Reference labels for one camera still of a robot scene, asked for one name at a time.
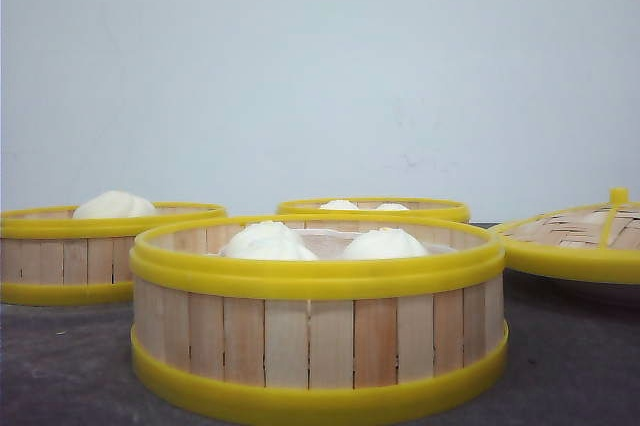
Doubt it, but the bamboo steamer basket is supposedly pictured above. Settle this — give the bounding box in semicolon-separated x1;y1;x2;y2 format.
1;202;227;306
277;196;471;223
130;213;509;425

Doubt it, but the woven bamboo steamer lid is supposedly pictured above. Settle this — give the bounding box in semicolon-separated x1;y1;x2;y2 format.
491;187;639;286

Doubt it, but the back left white bun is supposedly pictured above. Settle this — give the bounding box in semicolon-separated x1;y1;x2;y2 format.
319;199;359;211

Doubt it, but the back right white bun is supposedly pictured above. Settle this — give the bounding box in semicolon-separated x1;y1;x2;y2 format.
375;202;409;211

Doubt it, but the front left white bun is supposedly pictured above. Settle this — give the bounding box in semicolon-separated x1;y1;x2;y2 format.
220;221;318;261

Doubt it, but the front right white bun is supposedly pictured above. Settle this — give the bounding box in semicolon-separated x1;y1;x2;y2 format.
342;228;429;260

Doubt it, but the left basket white bun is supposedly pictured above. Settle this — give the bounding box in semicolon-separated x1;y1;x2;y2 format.
72;190;157;219

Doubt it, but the white plate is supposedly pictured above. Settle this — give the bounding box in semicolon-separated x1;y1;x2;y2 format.
535;277;639;309

